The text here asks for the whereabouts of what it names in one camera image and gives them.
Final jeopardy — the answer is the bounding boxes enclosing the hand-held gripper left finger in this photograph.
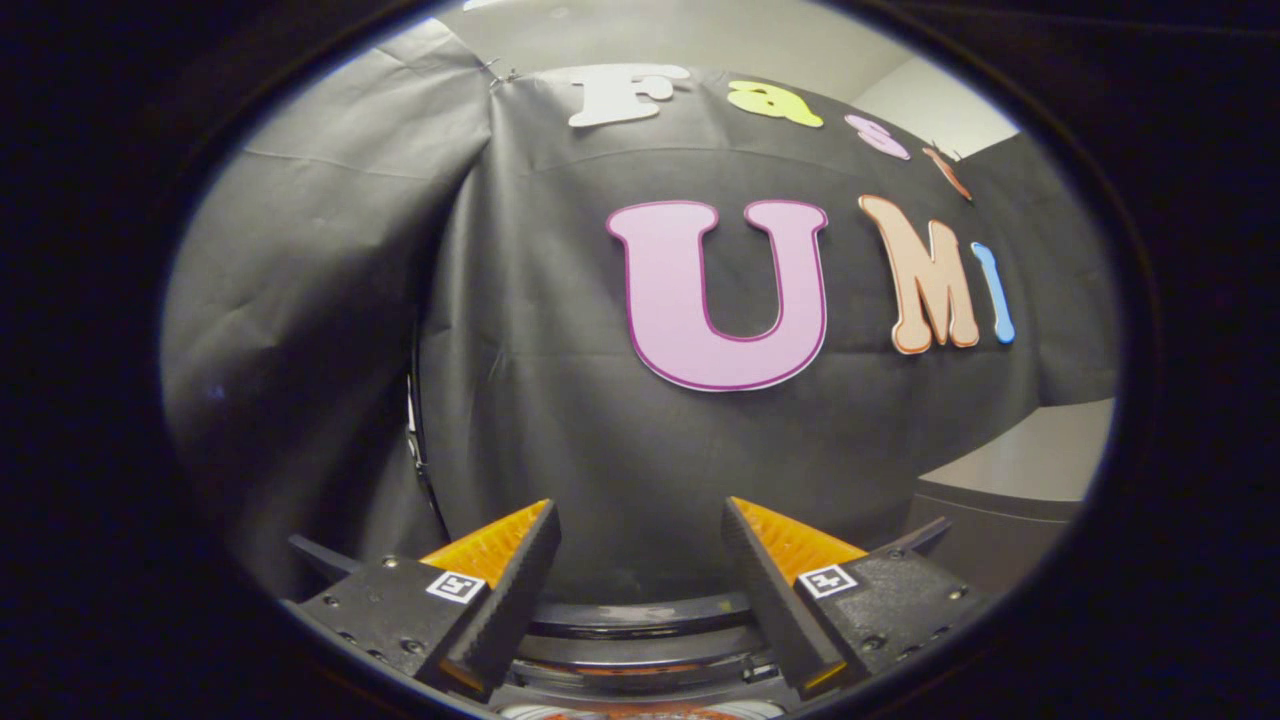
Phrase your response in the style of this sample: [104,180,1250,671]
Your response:
[290,498,561,701]

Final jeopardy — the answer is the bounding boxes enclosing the dark washing machine lid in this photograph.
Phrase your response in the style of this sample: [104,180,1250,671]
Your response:
[288,517,953,701]

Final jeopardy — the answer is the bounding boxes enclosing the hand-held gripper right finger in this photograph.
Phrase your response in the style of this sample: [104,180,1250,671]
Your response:
[721,496,991,701]

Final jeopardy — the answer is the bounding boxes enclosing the white cabinet with dark top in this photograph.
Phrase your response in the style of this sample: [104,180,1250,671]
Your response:
[905,398,1116,596]

